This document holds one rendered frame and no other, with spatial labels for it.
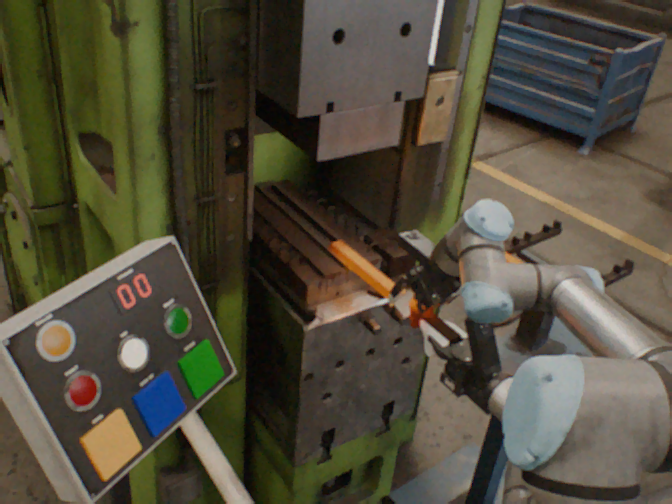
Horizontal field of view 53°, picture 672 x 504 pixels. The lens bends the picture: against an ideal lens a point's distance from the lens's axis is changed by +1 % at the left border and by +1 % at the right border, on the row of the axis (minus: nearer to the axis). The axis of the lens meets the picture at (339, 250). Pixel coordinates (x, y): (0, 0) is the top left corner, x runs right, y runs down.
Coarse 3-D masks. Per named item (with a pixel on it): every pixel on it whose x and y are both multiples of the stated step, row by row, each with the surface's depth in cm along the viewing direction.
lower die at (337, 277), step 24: (264, 192) 173; (288, 192) 176; (264, 216) 165; (288, 216) 165; (312, 216) 165; (264, 240) 158; (288, 240) 157; (312, 240) 158; (360, 240) 159; (312, 264) 150; (336, 264) 150; (312, 288) 146; (336, 288) 151; (360, 288) 156
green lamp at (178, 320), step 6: (174, 312) 113; (180, 312) 114; (168, 318) 112; (174, 318) 113; (180, 318) 114; (186, 318) 115; (168, 324) 112; (174, 324) 113; (180, 324) 114; (186, 324) 115; (174, 330) 113; (180, 330) 114
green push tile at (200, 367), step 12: (204, 348) 117; (180, 360) 113; (192, 360) 114; (204, 360) 116; (216, 360) 118; (192, 372) 114; (204, 372) 116; (216, 372) 118; (192, 384) 114; (204, 384) 116; (192, 396) 114
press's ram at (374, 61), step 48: (288, 0) 114; (336, 0) 113; (384, 0) 119; (432, 0) 125; (288, 48) 118; (336, 48) 118; (384, 48) 124; (288, 96) 122; (336, 96) 124; (384, 96) 130
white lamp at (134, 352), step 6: (132, 342) 106; (138, 342) 107; (126, 348) 105; (132, 348) 106; (138, 348) 107; (144, 348) 108; (126, 354) 105; (132, 354) 106; (138, 354) 106; (144, 354) 107; (126, 360) 105; (132, 360) 106; (138, 360) 106; (144, 360) 107; (132, 366) 106; (138, 366) 106
